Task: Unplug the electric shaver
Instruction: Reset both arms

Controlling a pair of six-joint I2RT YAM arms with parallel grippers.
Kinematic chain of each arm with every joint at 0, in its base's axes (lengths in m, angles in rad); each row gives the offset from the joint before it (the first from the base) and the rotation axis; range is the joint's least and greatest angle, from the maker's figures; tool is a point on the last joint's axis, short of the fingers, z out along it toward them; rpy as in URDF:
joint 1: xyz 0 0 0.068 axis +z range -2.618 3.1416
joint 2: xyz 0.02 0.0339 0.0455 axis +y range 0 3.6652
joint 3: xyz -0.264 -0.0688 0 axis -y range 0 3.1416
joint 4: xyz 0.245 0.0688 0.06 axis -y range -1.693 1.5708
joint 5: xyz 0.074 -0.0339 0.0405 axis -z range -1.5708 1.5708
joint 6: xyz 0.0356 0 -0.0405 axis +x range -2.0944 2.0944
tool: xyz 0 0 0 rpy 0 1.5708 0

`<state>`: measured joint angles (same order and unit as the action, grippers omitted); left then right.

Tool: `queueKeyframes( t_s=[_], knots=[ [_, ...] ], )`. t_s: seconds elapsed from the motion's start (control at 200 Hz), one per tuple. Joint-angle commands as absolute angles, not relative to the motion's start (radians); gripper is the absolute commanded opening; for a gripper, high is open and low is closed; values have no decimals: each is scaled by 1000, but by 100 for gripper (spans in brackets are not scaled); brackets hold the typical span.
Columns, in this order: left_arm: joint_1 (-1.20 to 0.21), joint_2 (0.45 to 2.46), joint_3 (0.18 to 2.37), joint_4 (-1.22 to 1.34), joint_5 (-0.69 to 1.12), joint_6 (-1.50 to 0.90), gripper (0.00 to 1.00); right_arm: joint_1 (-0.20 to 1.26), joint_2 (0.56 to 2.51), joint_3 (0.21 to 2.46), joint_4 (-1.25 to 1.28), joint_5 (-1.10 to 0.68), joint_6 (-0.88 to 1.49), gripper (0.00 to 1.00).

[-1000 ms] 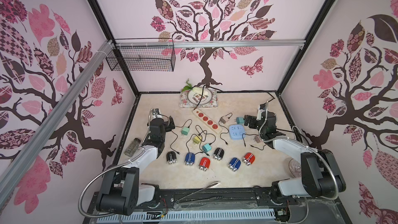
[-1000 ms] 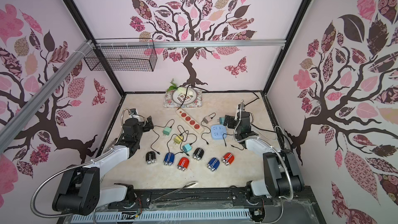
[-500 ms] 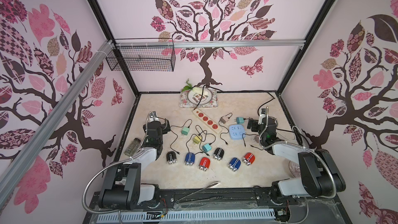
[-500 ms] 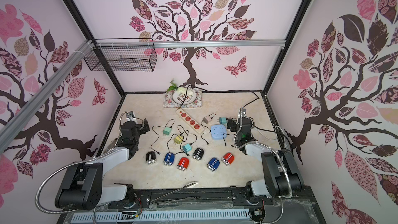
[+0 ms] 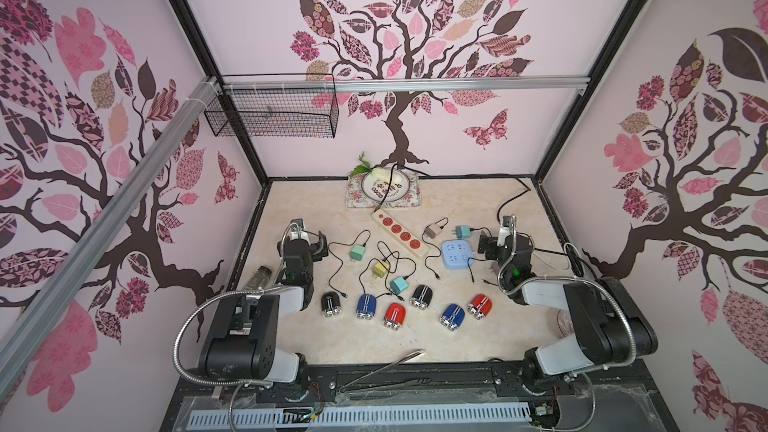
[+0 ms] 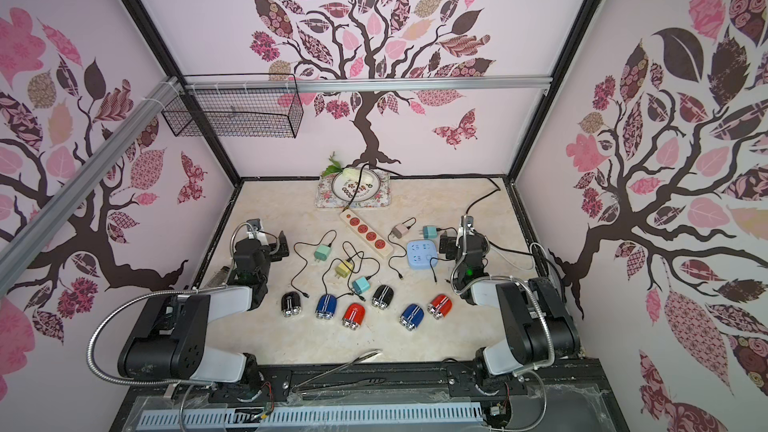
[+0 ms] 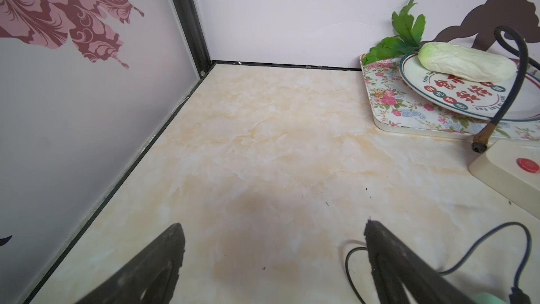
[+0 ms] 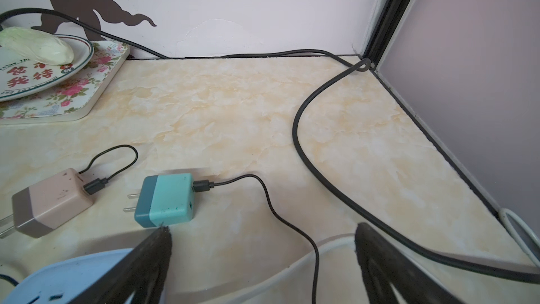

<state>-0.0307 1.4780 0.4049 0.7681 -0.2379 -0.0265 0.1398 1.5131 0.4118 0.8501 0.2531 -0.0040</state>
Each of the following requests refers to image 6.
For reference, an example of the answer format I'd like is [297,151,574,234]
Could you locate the black electric shaver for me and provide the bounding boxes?
[371,284,394,310]
[280,291,302,318]

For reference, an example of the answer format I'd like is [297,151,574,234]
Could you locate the red electric shaver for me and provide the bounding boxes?
[427,294,453,320]
[342,303,366,330]

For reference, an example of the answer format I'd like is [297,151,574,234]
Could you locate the green USB charger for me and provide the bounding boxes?
[314,244,332,262]

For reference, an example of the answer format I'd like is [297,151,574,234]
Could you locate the pink USB charger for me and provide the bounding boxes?
[391,223,410,239]

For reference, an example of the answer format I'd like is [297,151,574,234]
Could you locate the blue electric shaver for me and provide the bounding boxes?
[315,293,337,320]
[399,303,425,331]

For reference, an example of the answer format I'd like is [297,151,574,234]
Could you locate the yellow USB charger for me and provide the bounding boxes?
[335,260,355,279]

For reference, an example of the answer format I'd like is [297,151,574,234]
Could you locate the teal USB charger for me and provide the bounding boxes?
[351,277,371,295]
[422,225,439,240]

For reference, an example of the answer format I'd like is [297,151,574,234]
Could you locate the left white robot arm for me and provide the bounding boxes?
[117,219,289,384]

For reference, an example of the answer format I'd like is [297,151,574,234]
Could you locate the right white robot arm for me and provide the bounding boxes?
[448,214,581,376]

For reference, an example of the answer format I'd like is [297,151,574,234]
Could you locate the glass spice jar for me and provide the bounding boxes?
[205,266,231,288]

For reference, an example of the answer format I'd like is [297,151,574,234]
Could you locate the blue square power cube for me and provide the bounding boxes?
[406,239,438,270]

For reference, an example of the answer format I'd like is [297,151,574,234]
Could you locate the beige power strip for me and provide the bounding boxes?
[339,209,394,259]

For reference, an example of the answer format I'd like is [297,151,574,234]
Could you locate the floral rectangular tray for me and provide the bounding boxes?
[314,170,391,209]

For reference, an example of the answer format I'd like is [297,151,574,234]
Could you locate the green leaf sprig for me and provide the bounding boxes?
[321,153,345,178]

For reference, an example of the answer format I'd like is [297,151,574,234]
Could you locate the pale green vegetable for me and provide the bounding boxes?
[340,168,363,183]

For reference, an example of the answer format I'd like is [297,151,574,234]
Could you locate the metal tongs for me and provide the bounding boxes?
[292,349,384,397]

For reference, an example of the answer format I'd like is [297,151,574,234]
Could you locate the thick black power cable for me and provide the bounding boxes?
[464,176,535,258]

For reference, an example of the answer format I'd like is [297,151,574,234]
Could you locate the thin black strip cable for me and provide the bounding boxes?
[339,161,505,217]

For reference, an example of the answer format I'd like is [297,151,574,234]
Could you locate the black wire basket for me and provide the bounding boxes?
[162,72,304,139]

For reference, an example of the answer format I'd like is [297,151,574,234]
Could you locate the aluminium rail back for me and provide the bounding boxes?
[184,74,553,93]

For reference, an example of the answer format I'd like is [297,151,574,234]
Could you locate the aluminium rail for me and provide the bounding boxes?
[1,76,182,296]
[184,74,553,93]

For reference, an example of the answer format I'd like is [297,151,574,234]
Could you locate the white slotted cable duct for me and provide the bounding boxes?
[134,403,484,431]

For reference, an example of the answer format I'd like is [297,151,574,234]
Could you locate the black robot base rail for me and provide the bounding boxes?
[110,358,628,431]

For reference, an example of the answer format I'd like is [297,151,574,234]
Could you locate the aluminium rail left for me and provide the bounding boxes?
[1,76,182,296]

